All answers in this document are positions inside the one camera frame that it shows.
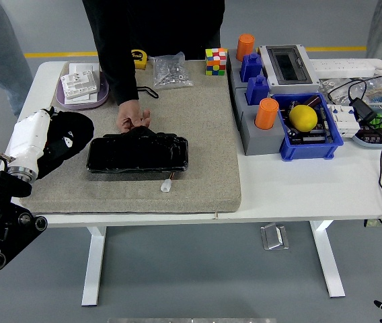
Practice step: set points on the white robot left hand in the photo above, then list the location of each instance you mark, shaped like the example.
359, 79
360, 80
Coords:
29, 138

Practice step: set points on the person's right hand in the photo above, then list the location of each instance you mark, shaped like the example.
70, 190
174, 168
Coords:
128, 112

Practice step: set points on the glossy black panel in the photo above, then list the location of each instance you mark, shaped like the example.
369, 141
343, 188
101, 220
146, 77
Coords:
137, 154

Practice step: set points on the black rag with red tag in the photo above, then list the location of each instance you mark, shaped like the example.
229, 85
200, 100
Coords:
80, 128

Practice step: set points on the person's right forearm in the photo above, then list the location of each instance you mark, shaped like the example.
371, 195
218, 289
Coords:
120, 80

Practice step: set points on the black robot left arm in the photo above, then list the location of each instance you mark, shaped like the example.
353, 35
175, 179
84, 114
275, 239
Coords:
6, 235

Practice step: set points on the purple tray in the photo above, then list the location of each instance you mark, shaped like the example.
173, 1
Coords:
102, 97

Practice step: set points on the yellow tape measure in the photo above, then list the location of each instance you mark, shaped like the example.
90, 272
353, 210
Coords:
140, 57

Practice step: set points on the white ribbed socket module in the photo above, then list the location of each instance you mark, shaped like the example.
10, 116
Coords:
78, 84

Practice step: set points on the clear bag of screws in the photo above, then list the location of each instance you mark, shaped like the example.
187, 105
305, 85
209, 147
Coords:
172, 72

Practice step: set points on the grey-brown mat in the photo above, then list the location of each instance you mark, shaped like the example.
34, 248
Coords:
194, 134

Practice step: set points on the white table leg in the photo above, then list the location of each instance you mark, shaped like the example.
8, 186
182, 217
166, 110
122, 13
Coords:
327, 259
93, 266

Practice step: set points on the person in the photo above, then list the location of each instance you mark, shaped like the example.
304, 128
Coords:
164, 27

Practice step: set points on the colourful puzzle cube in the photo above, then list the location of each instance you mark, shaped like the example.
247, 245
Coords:
216, 62

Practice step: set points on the grey peg base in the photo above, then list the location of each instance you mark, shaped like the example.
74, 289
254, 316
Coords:
261, 143
234, 79

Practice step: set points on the blue block with knob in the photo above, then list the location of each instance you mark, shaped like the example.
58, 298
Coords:
251, 67
257, 91

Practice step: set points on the metal floor plate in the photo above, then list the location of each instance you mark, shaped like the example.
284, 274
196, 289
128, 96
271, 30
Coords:
274, 237

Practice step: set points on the orange cylinder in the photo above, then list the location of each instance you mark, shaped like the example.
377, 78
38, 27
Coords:
245, 45
266, 114

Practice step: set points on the light blue dish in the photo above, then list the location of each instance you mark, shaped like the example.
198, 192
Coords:
369, 144

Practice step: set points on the dark relay blocks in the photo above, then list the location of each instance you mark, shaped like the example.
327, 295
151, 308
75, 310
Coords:
372, 136

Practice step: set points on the yellow lemon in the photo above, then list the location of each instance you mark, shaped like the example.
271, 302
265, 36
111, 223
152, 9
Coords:
303, 117

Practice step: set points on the blue plastic bin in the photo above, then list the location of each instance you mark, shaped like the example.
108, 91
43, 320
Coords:
308, 151

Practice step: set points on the brown capacitor cylinder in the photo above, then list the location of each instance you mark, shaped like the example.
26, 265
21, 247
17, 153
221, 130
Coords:
312, 101

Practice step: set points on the dark circuit board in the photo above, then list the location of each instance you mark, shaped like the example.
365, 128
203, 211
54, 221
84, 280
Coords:
312, 138

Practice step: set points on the white circuit breaker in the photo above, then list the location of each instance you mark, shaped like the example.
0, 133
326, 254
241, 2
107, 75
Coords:
345, 126

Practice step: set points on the black power adapter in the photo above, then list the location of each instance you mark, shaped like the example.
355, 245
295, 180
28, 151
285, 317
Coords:
362, 111

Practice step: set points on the clear bag of rings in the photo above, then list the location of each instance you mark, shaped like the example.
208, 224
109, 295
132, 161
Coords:
332, 85

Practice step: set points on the clear bag of blue parts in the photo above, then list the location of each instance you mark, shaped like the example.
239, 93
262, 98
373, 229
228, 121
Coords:
377, 92

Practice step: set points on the white power strip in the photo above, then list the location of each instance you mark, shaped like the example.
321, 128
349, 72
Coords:
342, 69

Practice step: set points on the white switch plate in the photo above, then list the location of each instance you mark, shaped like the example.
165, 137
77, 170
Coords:
83, 67
90, 98

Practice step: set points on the grey electrical enclosure box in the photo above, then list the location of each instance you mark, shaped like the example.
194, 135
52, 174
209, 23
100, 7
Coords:
288, 67

